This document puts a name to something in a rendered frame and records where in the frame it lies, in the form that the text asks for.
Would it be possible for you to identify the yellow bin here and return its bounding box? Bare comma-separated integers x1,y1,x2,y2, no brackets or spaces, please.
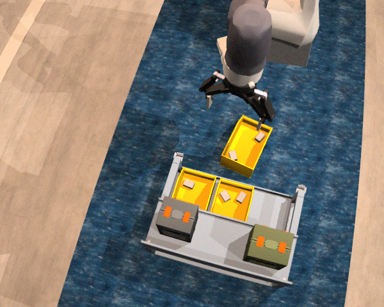
172,168,216,211
211,179,254,221
220,115,273,178

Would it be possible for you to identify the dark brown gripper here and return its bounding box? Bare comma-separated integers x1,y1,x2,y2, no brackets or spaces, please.
199,69,275,131

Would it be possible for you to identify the grey metal shelf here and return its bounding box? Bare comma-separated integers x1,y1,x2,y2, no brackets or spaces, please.
141,152,307,288

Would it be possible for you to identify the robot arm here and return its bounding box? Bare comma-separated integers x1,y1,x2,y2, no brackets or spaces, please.
217,0,319,88

